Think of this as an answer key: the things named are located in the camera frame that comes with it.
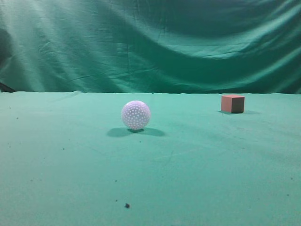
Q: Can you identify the red cube block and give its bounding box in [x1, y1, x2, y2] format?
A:
[221, 95, 245, 113]

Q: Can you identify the white dimpled ball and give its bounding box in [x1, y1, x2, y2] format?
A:
[121, 100, 151, 130]

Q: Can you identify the green backdrop cloth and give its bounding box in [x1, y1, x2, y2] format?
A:
[0, 0, 301, 94]

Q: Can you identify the green table cloth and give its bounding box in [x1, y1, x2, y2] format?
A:
[0, 91, 301, 226]

